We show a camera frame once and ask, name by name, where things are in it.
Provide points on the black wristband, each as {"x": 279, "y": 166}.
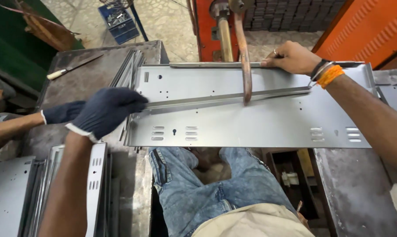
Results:
{"x": 318, "y": 68}

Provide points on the green machine housing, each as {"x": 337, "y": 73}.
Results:
{"x": 14, "y": 42}

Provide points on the stack of perforated metal panels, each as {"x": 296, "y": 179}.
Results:
{"x": 10, "y": 194}

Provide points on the blue crate of metal parts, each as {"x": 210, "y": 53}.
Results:
{"x": 119, "y": 24}

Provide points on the blue denim jeans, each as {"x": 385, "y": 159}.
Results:
{"x": 188, "y": 191}

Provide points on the large grey sheet metal panel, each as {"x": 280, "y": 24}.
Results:
{"x": 251, "y": 125}

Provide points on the long grey metal channel strip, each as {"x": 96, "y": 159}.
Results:
{"x": 215, "y": 65}
{"x": 201, "y": 99}

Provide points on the orange thread wristband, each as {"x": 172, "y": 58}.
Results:
{"x": 330, "y": 75}

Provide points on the orange spot welding machine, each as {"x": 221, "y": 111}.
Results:
{"x": 206, "y": 29}

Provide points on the small white plastic part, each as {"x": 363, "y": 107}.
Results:
{"x": 289, "y": 178}

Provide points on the beige shirt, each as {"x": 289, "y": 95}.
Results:
{"x": 251, "y": 222}

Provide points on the person's left hand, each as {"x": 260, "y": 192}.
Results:
{"x": 103, "y": 110}

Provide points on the silver bangle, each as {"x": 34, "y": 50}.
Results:
{"x": 321, "y": 73}

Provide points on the grey steel work table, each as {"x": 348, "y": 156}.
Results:
{"x": 83, "y": 82}

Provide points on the grey metal panel with flange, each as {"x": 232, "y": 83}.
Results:
{"x": 394, "y": 95}

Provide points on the person's right fingers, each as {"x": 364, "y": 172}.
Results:
{"x": 271, "y": 59}

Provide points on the person's right hand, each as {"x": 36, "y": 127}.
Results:
{"x": 294, "y": 57}

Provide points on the blue metal stand leg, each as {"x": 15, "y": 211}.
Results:
{"x": 138, "y": 22}

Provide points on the scuffed grey steel bench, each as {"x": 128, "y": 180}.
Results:
{"x": 360, "y": 194}

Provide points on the orange metal cabinet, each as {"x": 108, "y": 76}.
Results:
{"x": 369, "y": 29}

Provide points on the rusty brown metal piece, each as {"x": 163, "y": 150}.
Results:
{"x": 48, "y": 28}

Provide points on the stack of dark metal pieces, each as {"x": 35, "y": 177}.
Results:
{"x": 290, "y": 14}

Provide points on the pile of grey metal strips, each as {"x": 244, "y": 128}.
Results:
{"x": 129, "y": 70}

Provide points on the person's left fingers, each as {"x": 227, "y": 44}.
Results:
{"x": 136, "y": 100}

